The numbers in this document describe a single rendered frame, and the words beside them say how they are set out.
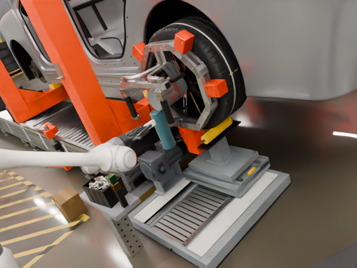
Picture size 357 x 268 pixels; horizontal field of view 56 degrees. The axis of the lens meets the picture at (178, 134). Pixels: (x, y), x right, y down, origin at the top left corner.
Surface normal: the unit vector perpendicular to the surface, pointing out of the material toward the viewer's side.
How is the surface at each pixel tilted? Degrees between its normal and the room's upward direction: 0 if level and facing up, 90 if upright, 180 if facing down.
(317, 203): 0
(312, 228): 0
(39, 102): 90
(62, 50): 90
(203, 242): 0
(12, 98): 90
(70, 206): 90
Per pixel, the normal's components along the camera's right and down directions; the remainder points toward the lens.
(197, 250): -0.32, -0.85
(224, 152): 0.66, 0.14
